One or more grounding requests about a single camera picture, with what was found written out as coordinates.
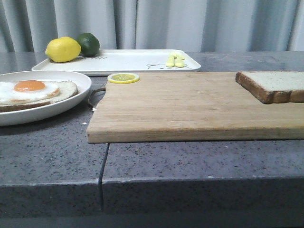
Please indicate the yellow lemon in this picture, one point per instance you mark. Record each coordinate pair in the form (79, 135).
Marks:
(63, 49)

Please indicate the wooden cutting board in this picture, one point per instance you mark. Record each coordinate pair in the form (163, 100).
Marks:
(190, 107)

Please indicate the white bear-print tray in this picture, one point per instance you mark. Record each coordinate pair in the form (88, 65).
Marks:
(122, 60)

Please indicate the metal cutting board handle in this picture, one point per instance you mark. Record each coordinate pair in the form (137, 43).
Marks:
(90, 98)

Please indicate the lemon slice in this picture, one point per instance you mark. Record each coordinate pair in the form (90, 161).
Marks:
(123, 78)

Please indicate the white round plate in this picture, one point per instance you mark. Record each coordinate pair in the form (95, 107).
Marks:
(82, 81)

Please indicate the fried egg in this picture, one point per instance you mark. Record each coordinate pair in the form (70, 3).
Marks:
(26, 91)

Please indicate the white bread slice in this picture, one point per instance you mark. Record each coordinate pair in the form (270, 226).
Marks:
(273, 86)

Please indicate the grey curtain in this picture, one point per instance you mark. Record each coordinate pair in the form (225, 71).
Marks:
(189, 25)

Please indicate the green lime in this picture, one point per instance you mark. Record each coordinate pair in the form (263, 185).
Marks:
(89, 44)

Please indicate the bottom bread slice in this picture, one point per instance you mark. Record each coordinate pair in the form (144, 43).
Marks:
(67, 89)

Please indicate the yellow plastic knife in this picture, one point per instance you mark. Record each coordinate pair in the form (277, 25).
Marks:
(179, 61)

